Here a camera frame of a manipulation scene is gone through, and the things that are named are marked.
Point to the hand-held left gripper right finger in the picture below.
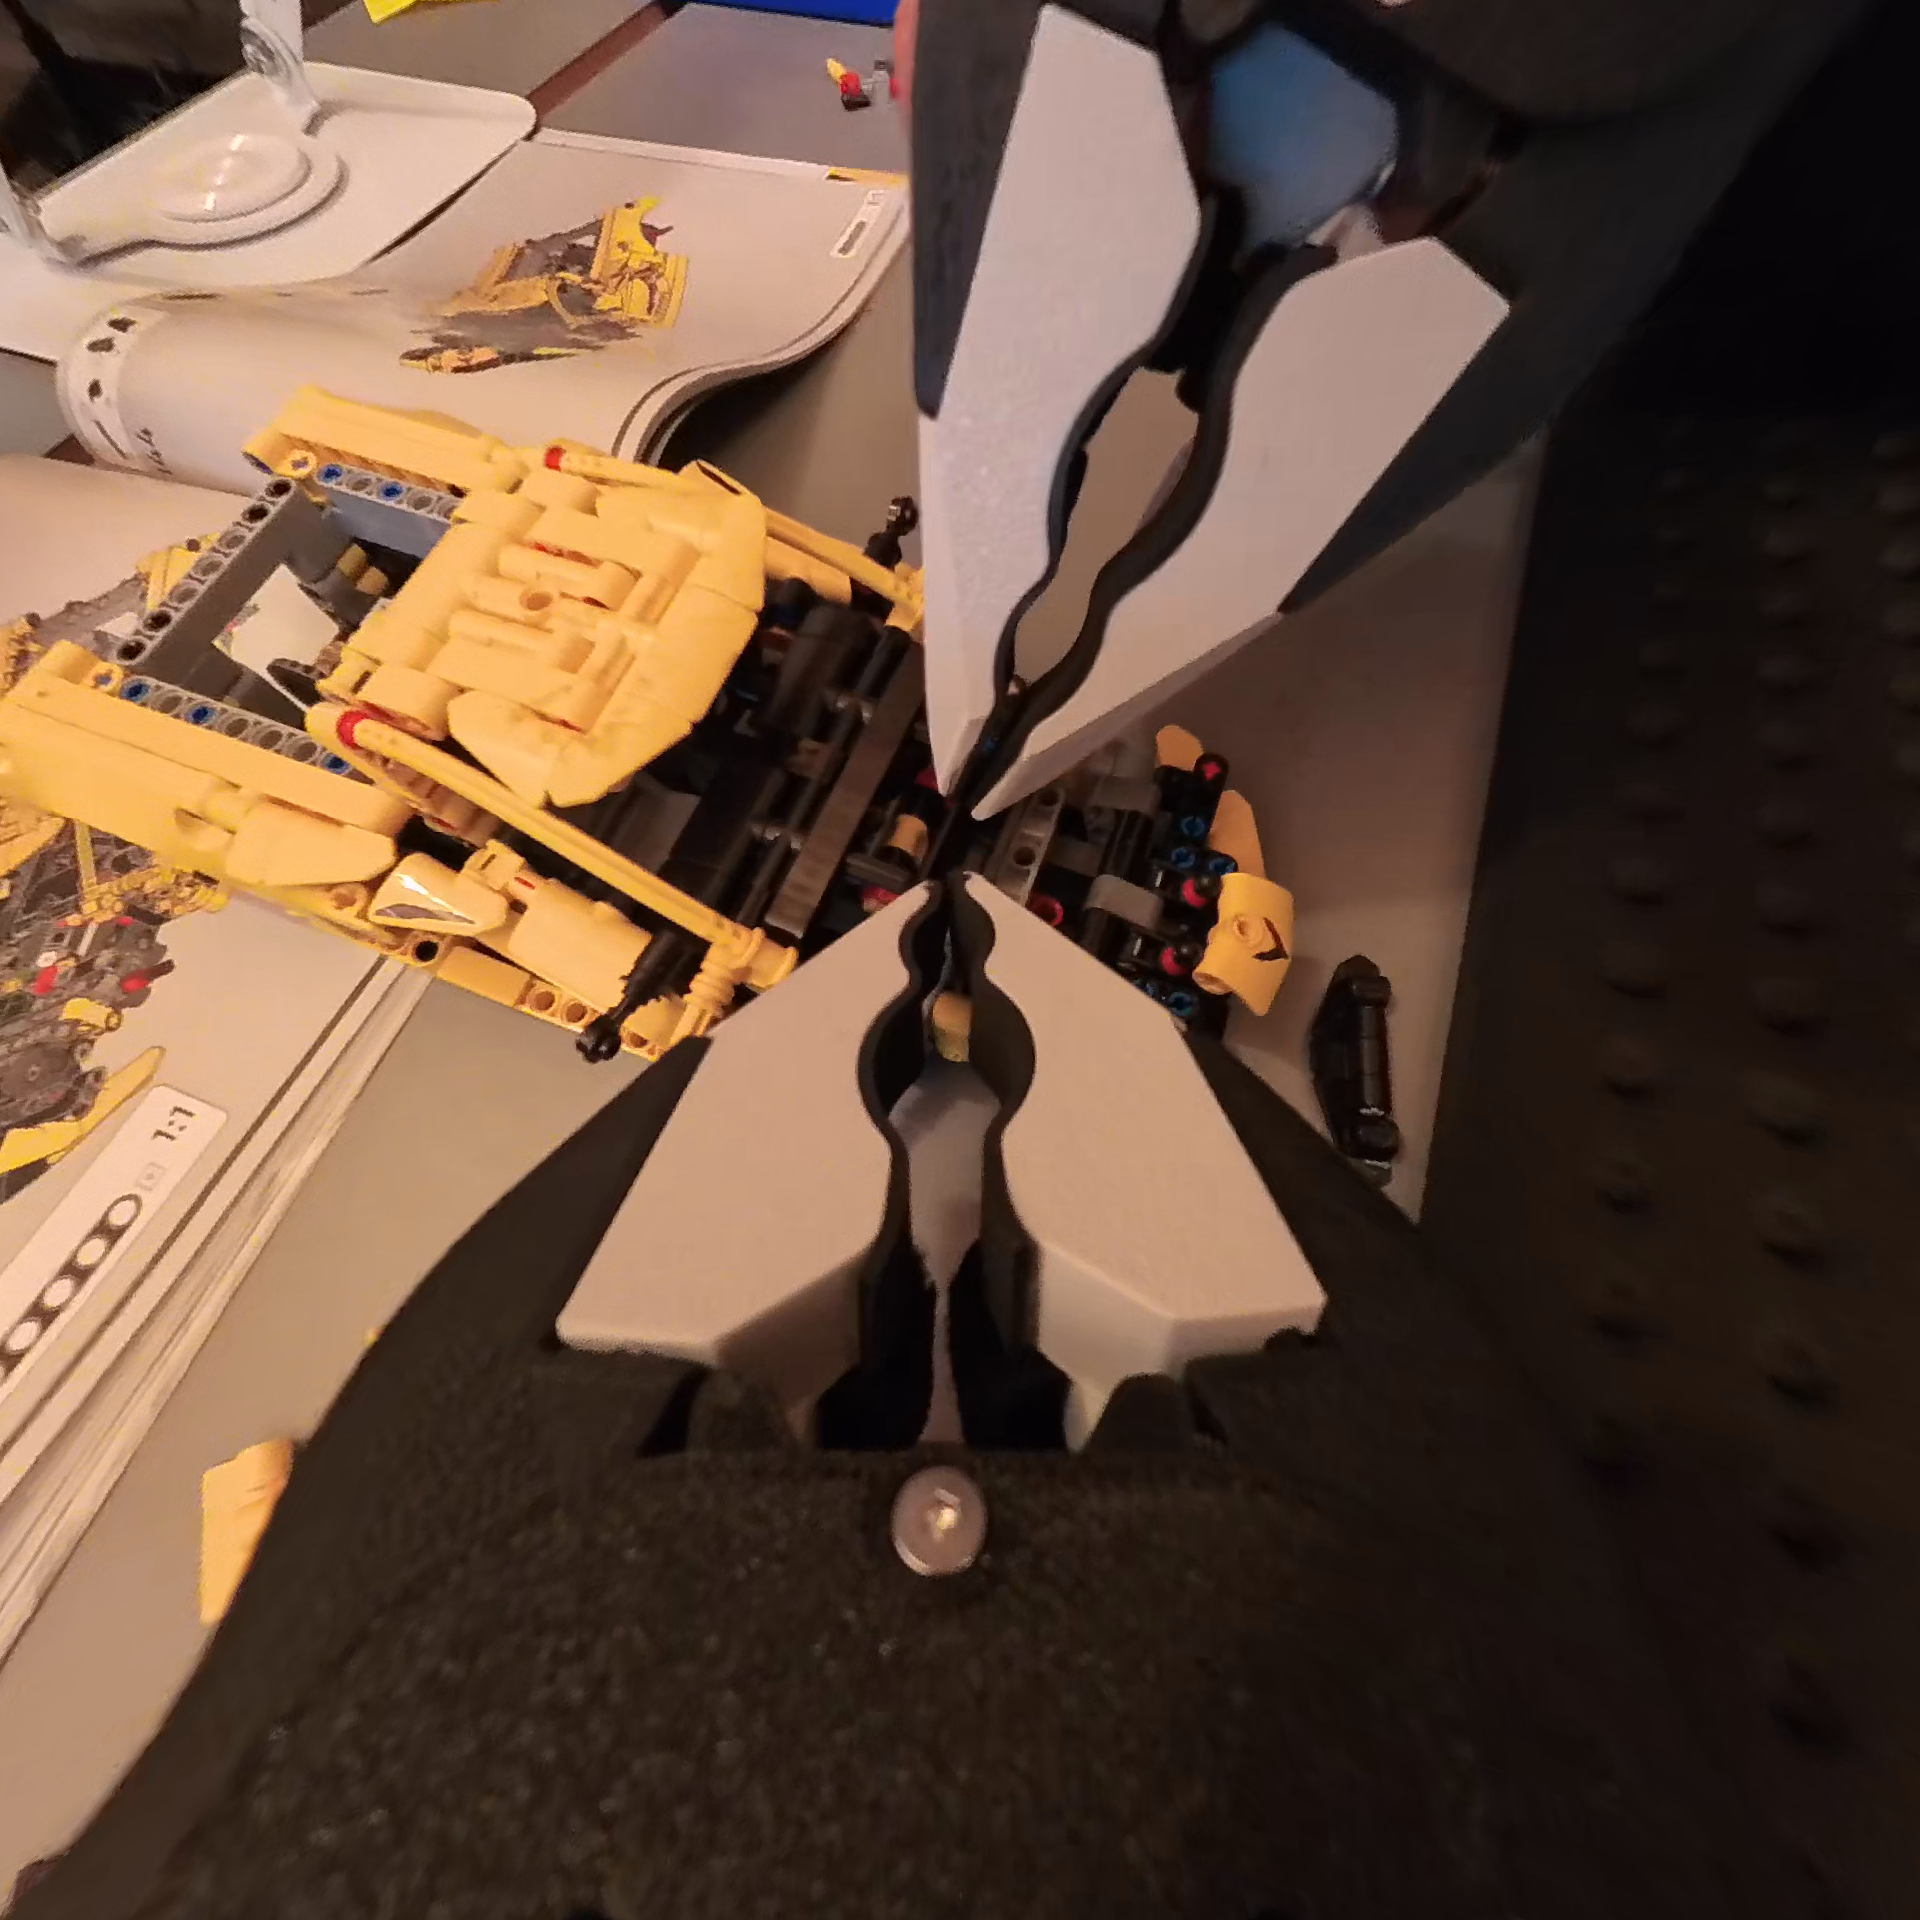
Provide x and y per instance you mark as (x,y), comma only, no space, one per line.
(1171,1201)

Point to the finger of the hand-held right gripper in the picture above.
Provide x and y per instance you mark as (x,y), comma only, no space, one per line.
(1035,301)
(1321,435)

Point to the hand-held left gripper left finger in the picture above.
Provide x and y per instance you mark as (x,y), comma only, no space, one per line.
(721,1201)

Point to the yellow toy brick car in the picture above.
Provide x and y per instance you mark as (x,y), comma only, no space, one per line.
(571,600)

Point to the grey desk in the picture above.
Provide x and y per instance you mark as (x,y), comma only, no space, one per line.
(451,1141)

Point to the small cluster of coloured pins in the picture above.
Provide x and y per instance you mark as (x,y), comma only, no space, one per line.
(859,83)

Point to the black brick connector piece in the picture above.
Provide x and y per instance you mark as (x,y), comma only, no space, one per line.
(1359,1051)

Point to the yellow brick panel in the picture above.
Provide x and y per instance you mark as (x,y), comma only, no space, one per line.
(248,1515)

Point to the open instruction booklet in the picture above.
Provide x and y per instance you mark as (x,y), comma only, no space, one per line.
(150,1201)

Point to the yellow sticky note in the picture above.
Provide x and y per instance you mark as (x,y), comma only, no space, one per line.
(404,9)

